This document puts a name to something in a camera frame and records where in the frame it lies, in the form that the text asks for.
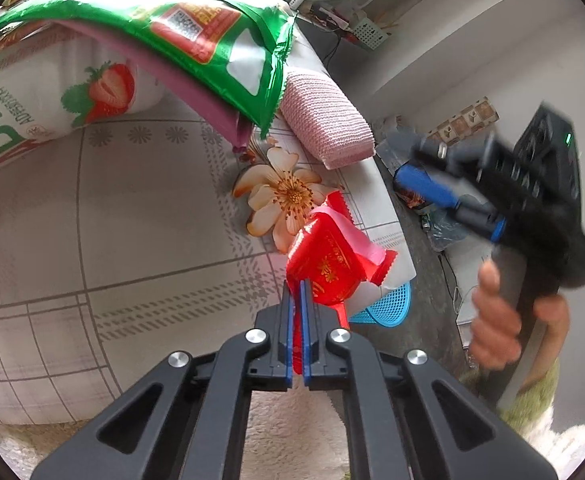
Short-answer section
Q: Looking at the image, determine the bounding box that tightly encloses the green snack bag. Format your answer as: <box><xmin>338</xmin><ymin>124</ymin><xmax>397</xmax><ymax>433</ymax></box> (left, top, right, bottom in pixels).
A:
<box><xmin>0</xmin><ymin>0</ymin><xmax>298</xmax><ymax>141</ymax></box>

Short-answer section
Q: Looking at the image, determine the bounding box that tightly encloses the person's right hand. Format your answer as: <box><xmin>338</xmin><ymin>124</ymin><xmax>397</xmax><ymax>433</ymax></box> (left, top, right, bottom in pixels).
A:
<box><xmin>469</xmin><ymin>260</ymin><xmax>571</xmax><ymax>372</ymax></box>

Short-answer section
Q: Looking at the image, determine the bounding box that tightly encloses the floral tablecloth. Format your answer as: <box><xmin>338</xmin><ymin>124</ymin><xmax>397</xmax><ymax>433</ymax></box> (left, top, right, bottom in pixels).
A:
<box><xmin>0</xmin><ymin>25</ymin><xmax>418</xmax><ymax>423</ymax></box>

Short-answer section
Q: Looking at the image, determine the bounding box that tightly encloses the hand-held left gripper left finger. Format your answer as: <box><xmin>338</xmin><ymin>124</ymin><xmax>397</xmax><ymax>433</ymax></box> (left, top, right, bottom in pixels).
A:
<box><xmin>30</xmin><ymin>280</ymin><xmax>300</xmax><ymax>480</ymax></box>

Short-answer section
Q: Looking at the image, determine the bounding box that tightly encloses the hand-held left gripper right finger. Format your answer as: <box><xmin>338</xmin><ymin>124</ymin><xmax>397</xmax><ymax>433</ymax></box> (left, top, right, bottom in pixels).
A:
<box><xmin>299</xmin><ymin>280</ymin><xmax>558</xmax><ymax>480</ymax></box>

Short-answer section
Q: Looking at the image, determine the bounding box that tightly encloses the pink knitted towel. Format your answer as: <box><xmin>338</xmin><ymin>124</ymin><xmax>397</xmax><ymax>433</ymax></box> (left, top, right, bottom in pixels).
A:
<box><xmin>278</xmin><ymin>72</ymin><xmax>377</xmax><ymax>170</ymax></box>

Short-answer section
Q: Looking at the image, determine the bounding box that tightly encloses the blue plastic basket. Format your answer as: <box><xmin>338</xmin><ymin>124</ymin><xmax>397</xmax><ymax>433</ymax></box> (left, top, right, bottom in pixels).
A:
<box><xmin>347</xmin><ymin>280</ymin><xmax>413</xmax><ymax>329</ymax></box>

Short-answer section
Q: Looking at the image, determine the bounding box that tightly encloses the white fleece blanket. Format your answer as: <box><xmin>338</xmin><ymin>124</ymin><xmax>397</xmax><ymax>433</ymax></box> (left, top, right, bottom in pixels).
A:
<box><xmin>0</xmin><ymin>390</ymin><xmax>355</xmax><ymax>480</ymax></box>

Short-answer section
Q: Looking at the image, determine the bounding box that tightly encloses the red foil wrapper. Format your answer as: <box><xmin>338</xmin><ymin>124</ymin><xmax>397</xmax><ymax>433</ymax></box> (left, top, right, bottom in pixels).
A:
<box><xmin>286</xmin><ymin>192</ymin><xmax>399</xmax><ymax>376</ymax></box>

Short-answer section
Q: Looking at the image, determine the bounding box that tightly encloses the white strawberry print bag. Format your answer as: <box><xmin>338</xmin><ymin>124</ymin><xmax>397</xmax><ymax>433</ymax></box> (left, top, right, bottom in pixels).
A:
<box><xmin>0</xmin><ymin>35</ymin><xmax>168</xmax><ymax>186</ymax></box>

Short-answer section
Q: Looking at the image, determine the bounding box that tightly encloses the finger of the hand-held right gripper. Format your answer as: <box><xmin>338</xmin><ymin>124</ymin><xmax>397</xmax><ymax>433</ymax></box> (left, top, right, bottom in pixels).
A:
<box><xmin>393</xmin><ymin>162</ymin><xmax>507</xmax><ymax>244</ymax></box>
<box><xmin>407</xmin><ymin>132</ymin><xmax>498</xmax><ymax>173</ymax></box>

